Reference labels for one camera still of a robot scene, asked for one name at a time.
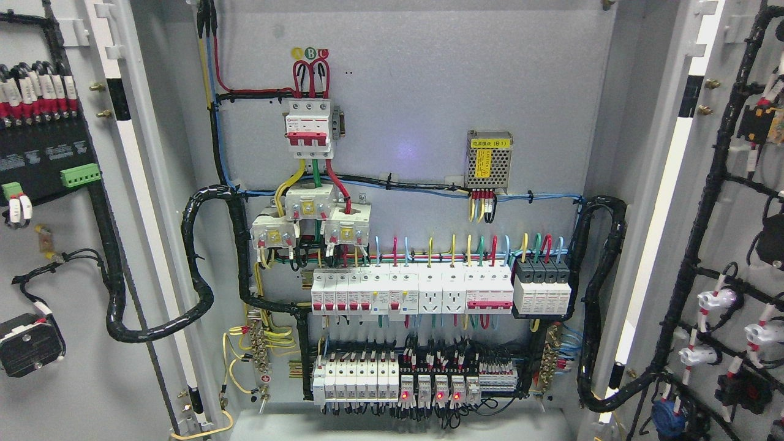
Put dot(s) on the white current transformer cluster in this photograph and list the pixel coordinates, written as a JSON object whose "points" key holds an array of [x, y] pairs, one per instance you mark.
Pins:
{"points": [[309, 209]]}

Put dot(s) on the white socket breaker row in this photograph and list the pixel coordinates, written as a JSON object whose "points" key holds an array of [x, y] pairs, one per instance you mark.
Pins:
{"points": [[414, 289]]}

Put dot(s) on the lower relay terminal row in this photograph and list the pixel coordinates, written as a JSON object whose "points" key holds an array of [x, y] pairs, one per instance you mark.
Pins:
{"points": [[418, 378]]}

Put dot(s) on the red white main breaker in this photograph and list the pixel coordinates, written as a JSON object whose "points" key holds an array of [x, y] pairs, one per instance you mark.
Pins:
{"points": [[312, 127]]}

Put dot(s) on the metal mesh power supply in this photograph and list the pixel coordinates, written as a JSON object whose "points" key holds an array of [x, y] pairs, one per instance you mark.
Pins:
{"points": [[488, 159]]}

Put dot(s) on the black digital power meter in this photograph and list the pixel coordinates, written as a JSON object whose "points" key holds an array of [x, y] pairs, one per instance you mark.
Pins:
{"points": [[48, 159]]}

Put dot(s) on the black surge protector block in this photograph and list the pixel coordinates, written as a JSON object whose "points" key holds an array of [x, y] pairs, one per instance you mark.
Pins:
{"points": [[541, 290]]}

